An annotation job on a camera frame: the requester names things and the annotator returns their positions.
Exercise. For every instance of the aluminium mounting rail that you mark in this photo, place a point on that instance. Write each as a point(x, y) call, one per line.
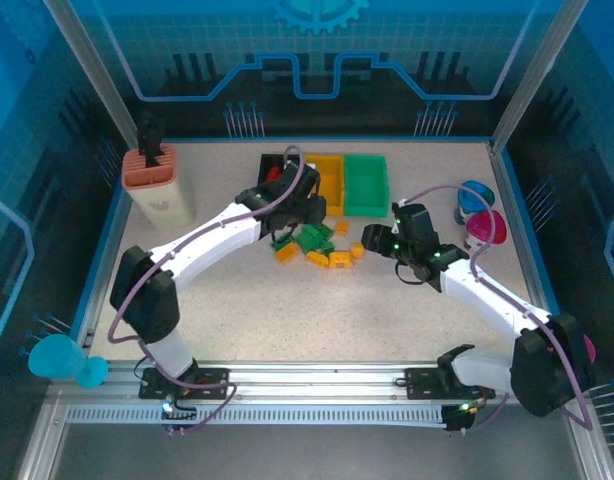
point(312, 382)

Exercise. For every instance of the pink plastic object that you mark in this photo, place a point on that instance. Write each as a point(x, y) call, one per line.
point(590, 350)

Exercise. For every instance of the yellow sloped lego brick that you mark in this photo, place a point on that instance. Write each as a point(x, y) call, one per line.
point(357, 250)

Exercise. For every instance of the long green lego brick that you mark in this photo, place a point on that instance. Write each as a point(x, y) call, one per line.
point(307, 239)

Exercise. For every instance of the yellow square lego brick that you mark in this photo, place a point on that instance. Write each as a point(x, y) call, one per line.
point(342, 227)

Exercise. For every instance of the teal plastic goblet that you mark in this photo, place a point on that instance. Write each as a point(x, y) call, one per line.
point(62, 360)

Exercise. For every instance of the peach and cream slotted holder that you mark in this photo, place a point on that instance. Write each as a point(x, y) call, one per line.
point(159, 192)

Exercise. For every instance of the green plastic bin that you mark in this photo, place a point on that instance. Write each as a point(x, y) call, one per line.
point(367, 185)

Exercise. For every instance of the long red lego brick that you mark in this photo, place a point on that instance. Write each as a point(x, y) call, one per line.
point(273, 174)

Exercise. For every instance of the green sloped lego brick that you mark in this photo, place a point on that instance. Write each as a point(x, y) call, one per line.
point(329, 247)

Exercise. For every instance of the black plastic bin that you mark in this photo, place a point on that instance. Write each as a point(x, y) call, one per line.
point(268, 162)

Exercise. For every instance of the aluminium frame post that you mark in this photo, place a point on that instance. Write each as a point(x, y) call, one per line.
point(532, 70)
point(87, 70)

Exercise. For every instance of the yellow plastic bin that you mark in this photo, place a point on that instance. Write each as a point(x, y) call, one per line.
point(329, 182)

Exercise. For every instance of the pink lidded cup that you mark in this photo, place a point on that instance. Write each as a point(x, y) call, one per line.
point(486, 230)

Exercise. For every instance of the blue lidded cup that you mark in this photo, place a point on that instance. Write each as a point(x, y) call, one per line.
point(474, 196)

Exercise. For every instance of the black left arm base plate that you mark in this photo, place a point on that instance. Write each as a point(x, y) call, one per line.
point(212, 382)

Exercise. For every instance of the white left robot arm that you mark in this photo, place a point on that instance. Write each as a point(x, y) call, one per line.
point(212, 240)

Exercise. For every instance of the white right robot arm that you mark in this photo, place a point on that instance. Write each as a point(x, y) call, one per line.
point(492, 300)

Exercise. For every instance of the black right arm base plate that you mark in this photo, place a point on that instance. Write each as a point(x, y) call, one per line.
point(422, 382)

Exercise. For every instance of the yellow curved lego brick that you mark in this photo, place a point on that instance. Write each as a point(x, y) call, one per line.
point(317, 258)
point(340, 260)

